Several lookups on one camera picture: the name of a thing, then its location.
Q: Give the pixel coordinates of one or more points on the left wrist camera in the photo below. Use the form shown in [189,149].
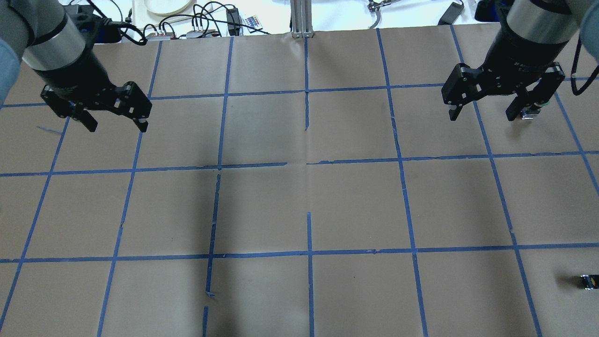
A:
[94,27]

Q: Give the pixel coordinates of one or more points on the aluminium frame post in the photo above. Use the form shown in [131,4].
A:
[301,19]

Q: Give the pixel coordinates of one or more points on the white round plate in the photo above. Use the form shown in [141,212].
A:
[166,7]

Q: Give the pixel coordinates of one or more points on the black power adapter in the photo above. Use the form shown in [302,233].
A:
[233,21]

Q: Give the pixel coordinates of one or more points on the small black switch block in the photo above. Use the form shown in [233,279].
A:
[589,281]

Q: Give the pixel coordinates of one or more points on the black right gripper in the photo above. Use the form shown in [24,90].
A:
[511,60]

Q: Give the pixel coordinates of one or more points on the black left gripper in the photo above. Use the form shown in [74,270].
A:
[76,78]

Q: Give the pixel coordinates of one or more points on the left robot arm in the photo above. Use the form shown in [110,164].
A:
[57,42]

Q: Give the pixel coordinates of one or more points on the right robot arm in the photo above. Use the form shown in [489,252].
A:
[536,24]

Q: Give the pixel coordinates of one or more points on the colourful remote control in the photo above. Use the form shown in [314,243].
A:
[252,22]

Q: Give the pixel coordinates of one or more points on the green push button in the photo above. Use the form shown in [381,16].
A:
[531,111]

